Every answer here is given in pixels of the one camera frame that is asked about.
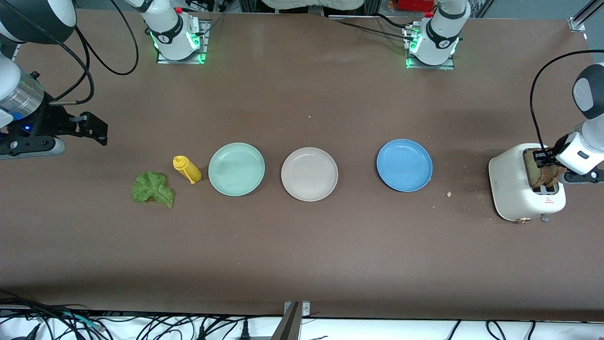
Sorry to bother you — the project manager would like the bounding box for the blue plate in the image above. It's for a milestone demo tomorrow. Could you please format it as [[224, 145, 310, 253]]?
[[376, 139, 433, 192]]

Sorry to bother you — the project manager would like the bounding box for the green lettuce leaf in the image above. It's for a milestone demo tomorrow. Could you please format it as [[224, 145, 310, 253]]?
[[132, 171, 175, 209]]

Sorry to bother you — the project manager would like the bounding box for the light green plate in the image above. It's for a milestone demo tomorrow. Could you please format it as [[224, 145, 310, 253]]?
[[208, 143, 265, 196]]

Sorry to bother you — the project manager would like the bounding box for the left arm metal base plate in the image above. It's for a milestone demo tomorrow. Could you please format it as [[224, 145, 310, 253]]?
[[405, 26, 456, 71]]

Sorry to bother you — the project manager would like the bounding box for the black cable on table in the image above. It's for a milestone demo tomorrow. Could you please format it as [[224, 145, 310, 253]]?
[[329, 17, 417, 42]]

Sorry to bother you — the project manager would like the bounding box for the beige plate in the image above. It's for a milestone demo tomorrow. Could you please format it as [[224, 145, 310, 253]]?
[[281, 147, 339, 202]]

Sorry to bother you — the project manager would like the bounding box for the silver metal bracket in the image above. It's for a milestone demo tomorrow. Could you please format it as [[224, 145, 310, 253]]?
[[283, 301, 311, 318]]

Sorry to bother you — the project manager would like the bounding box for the yellow squeeze bottle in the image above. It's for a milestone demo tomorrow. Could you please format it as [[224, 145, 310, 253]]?
[[173, 156, 202, 185]]

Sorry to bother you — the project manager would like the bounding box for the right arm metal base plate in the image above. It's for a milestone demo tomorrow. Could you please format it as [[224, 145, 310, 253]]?
[[156, 20, 210, 65]]

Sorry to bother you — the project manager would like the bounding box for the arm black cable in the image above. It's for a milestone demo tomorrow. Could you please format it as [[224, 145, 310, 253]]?
[[529, 50, 593, 163], [47, 0, 140, 107]]

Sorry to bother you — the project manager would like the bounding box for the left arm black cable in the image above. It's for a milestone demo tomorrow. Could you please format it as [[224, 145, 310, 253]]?
[[529, 50, 593, 163]]

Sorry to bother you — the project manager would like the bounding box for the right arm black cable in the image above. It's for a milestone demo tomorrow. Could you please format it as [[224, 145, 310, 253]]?
[[47, 0, 140, 107]]

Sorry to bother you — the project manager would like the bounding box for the red box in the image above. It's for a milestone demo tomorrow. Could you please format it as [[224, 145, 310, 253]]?
[[398, 0, 435, 13]]

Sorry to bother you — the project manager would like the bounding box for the white toaster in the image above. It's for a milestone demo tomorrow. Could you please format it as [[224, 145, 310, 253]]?
[[488, 143, 567, 223]]

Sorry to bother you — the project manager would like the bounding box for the grey metal post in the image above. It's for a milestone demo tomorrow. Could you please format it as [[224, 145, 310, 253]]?
[[270, 302, 302, 340]]

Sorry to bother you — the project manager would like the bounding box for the aluminium frame profile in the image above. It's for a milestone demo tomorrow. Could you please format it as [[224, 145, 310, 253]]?
[[569, 0, 596, 33]]

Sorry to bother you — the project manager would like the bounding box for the teal cable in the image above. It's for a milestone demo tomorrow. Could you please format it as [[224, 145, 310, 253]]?
[[60, 312, 103, 330]]

